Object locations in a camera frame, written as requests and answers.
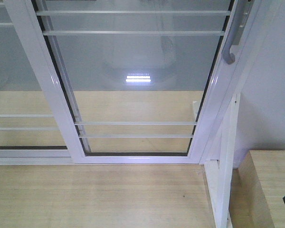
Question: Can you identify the white framed sliding glass door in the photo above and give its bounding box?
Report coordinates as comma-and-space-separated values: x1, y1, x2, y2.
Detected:
4, 0, 252, 165

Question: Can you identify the white wooden support brace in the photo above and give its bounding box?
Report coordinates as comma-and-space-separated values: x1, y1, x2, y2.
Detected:
199, 93, 240, 228

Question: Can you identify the light wooden box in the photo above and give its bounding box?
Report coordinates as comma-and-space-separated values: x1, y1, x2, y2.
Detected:
238, 151, 285, 228

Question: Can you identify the white door frame post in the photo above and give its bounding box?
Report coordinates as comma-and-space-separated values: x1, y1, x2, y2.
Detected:
190, 0, 281, 164

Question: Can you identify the grey metal door handle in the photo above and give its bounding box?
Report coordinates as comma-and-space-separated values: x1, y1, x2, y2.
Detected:
221, 0, 252, 65

